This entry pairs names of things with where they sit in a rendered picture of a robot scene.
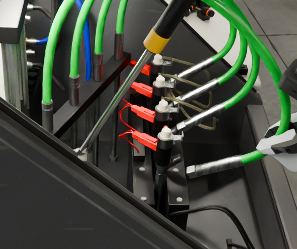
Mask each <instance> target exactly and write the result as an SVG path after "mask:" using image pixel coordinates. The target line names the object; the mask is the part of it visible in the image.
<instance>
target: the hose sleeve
mask: <svg viewBox="0 0 297 249"><path fill-rule="evenodd" d="M241 156H242V155H241V154H240V155H236V156H232V157H228V158H224V159H220V160H216V161H211V162H206V163H202V164H199V165H197V166H196V168H195V171H196V173H197V175H199V176H202V175H207V174H211V173H214V172H219V171H223V170H227V169H233V168H237V167H240V166H244V164H242V162H241Z"/></svg>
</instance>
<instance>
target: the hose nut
mask: <svg viewBox="0 0 297 249"><path fill-rule="evenodd" d="M196 166H197V165H193V166H189V167H186V173H187V175H188V177H189V178H190V179H191V178H195V177H199V175H197V173H196V171H195V168H196Z"/></svg>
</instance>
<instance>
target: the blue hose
mask: <svg viewBox="0 0 297 249"><path fill-rule="evenodd" d="M62 2H63V0H61V2H60V6H61V4H62ZM76 4H77V5H78V8H79V10H81V8H82V5H83V2H82V0H76ZM83 33H84V46H85V62H86V78H85V80H86V81H88V80H89V79H90V78H91V75H92V65H91V45H90V32H89V23H88V17H87V19H86V22H85V26H84V29H83ZM48 37H49V36H47V37H45V38H42V39H37V41H36V44H37V45H43V44H46V43H47V41H48Z"/></svg>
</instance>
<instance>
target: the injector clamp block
mask: <svg viewBox="0 0 297 249"><path fill-rule="evenodd" d="M135 95H140V96H141V98H142V106H143V107H145V108H148V103H147V96H145V95H143V94H135ZM177 123H178V115H177V113H170V118H169V126H168V128H169V129H171V128H173V127H175V126H177V125H176V124H177ZM128 125H129V126H131V127H132V120H131V107H129V109H128ZM143 128H144V133H145V134H147V135H150V134H149V122H148V121H147V120H145V119H143ZM128 140H129V141H130V142H131V143H132V133H128ZM128 151H129V160H128V174H127V190H129V191H130V192H131V193H133V194H134V195H135V196H137V197H138V198H140V199H141V200H142V201H144V202H145V203H146V204H148V205H149V206H150V207H152V208H153V209H154V208H155V199H154V192H155V190H154V186H153V173H152V160H151V148H149V147H147V146H145V161H144V162H134V161H133V146H132V145H131V144H130V143H128ZM178 154H181V155H182V157H183V151H182V144H181V141H173V148H172V156H173V157H174V156H176V155H178ZM167 171H168V172H167V179H166V182H165V190H164V198H163V207H162V215H163V216H164V217H166V218H167V219H168V220H170V221H171V222H172V223H174V224H175V225H177V226H178V227H179V228H181V229H182V230H183V231H185V232H186V225H187V219H188V213H186V214H181V215H177V216H176V215H169V213H171V212H176V211H183V210H188V209H189V206H190V204H189V196H188V189H187V182H186V172H185V165H184V161H182V162H180V163H178V164H176V165H175V166H173V167H171V168H169V169H168V170H167Z"/></svg>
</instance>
